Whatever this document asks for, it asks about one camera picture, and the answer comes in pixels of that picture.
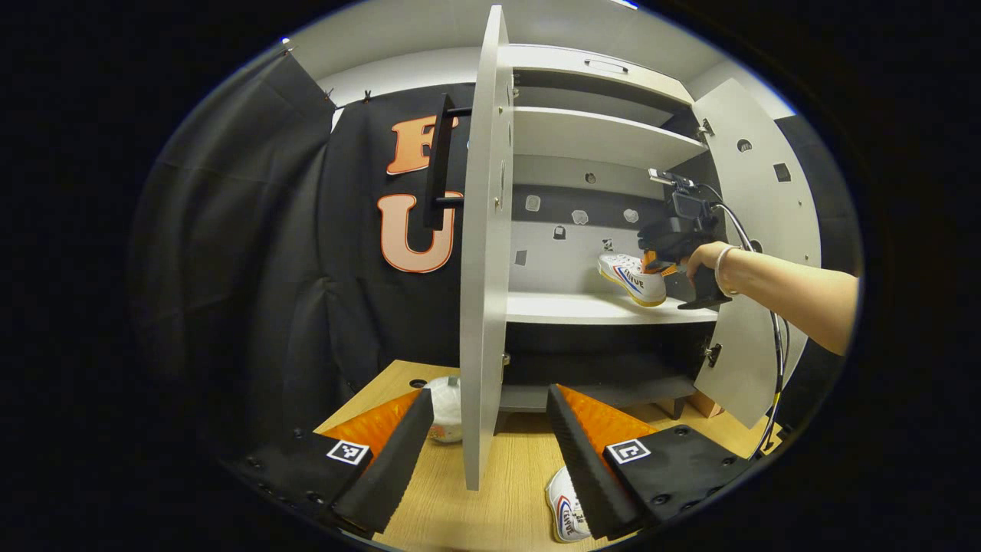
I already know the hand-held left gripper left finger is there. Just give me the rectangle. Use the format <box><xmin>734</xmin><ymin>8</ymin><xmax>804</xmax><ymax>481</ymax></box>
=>
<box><xmin>222</xmin><ymin>388</ymin><xmax>435</xmax><ymax>535</ymax></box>

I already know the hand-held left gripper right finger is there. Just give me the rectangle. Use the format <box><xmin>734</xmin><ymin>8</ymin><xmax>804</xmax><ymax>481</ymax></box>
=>
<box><xmin>546</xmin><ymin>383</ymin><xmax>756</xmax><ymax>541</ymax></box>

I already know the white striped canvas shoe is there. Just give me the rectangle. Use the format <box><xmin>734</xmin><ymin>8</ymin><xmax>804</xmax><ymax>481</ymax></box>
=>
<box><xmin>545</xmin><ymin>465</ymin><xmax>592</xmax><ymax>544</ymax></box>
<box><xmin>597</xmin><ymin>252</ymin><xmax>668</xmax><ymax>308</ymax></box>

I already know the white shoe cabinet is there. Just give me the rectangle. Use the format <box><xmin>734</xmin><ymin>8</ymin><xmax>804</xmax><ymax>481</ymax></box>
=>
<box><xmin>498</xmin><ymin>44</ymin><xmax>721</xmax><ymax>419</ymax></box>

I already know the white shoe cabinet door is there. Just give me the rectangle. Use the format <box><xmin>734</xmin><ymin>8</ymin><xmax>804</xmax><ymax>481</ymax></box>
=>
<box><xmin>691</xmin><ymin>77</ymin><xmax>822</xmax><ymax>430</ymax></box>
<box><xmin>458</xmin><ymin>4</ymin><xmax>516</xmax><ymax>491</ymax></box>

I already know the white round object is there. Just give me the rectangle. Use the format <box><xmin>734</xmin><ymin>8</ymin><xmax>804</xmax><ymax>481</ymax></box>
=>
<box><xmin>424</xmin><ymin>376</ymin><xmax>463</xmax><ymax>445</ymax></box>

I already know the white bracelet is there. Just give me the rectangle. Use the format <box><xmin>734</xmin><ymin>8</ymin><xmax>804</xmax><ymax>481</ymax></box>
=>
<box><xmin>714</xmin><ymin>245</ymin><xmax>743</xmax><ymax>297</ymax></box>

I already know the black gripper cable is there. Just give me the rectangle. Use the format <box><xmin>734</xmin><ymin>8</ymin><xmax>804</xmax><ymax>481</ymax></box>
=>
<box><xmin>694</xmin><ymin>182</ymin><xmax>792</xmax><ymax>461</ymax></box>

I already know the black door handle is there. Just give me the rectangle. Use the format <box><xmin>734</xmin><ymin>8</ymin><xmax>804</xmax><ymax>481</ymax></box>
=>
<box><xmin>423</xmin><ymin>94</ymin><xmax>472</xmax><ymax>231</ymax></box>

